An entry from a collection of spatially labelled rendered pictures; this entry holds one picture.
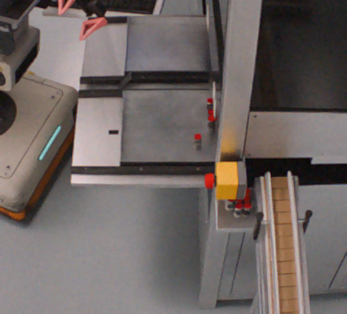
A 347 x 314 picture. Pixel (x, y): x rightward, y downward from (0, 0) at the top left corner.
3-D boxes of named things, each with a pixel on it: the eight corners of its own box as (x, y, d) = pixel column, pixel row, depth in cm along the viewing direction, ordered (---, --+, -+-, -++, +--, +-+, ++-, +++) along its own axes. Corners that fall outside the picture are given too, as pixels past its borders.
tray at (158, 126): (235, 98, 213) (236, 90, 211) (242, 168, 198) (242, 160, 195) (123, 98, 213) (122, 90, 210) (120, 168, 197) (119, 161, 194)
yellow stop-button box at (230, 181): (241, 177, 186) (244, 160, 180) (242, 199, 182) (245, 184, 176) (213, 177, 186) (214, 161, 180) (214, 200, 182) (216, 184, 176)
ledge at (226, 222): (262, 192, 195) (263, 188, 193) (266, 231, 187) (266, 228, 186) (214, 193, 195) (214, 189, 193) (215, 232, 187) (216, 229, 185)
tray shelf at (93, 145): (225, 18, 239) (226, 15, 237) (242, 186, 196) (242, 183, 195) (89, 19, 238) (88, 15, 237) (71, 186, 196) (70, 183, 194)
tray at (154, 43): (227, 24, 234) (228, 16, 231) (233, 78, 218) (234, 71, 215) (128, 23, 234) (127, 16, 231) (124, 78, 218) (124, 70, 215)
